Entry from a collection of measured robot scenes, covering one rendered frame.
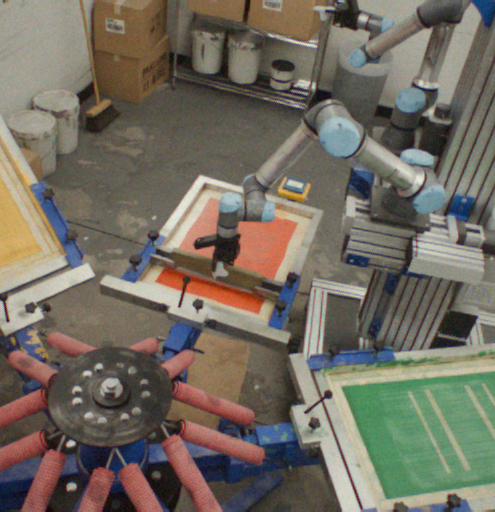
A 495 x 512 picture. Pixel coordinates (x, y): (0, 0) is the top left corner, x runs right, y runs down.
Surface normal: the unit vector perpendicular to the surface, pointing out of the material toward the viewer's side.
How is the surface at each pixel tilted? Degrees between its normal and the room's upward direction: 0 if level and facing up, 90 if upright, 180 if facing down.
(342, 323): 0
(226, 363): 2
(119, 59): 89
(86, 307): 0
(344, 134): 86
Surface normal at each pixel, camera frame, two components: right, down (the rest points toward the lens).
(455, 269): -0.16, 0.62
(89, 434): 0.12, -0.76
